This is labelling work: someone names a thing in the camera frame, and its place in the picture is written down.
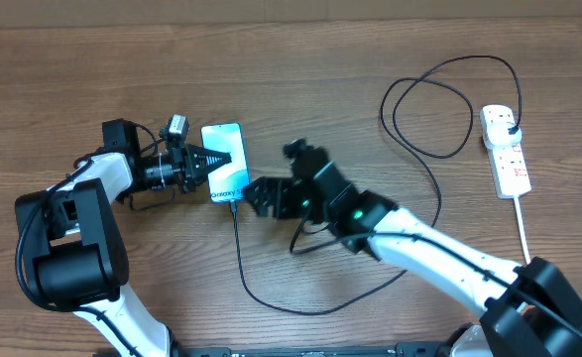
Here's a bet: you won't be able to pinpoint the blue Samsung Galaxy phone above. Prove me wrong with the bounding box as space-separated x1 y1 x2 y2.
201 123 250 203

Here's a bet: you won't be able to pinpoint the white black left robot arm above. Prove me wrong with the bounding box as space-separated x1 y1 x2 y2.
15 115 231 356

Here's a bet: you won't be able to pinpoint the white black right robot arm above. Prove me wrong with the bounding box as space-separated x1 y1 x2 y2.
243 139 582 357

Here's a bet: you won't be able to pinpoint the white charger plug adapter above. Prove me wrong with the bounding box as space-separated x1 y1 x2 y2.
483 122 523 150

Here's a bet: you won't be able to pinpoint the white power strip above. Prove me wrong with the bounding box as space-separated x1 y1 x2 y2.
479 104 531 199

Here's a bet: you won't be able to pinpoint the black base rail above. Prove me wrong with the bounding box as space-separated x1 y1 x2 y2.
175 340 451 357

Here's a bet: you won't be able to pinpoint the white power strip cord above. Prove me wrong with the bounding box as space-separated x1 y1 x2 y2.
512 195 532 267

